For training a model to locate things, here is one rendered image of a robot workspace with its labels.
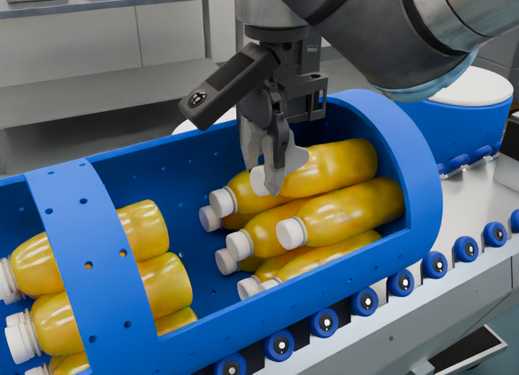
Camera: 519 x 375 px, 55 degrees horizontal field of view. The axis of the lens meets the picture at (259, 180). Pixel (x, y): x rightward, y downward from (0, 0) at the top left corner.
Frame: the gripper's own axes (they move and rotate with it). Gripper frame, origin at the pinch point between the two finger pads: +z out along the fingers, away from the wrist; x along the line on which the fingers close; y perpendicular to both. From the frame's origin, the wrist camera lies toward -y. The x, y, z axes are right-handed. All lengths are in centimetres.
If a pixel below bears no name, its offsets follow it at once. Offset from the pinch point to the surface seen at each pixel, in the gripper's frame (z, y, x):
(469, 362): 101, 84, 7
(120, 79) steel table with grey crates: 87, 59, 273
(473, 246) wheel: 18.9, 35.4, -10.4
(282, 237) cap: 6.6, 0.8, -4.5
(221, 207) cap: 5.1, -3.9, 3.6
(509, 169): 19, 63, 2
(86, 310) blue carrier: -0.7, -25.2, -11.6
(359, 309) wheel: 19.5, 10.4, -10.8
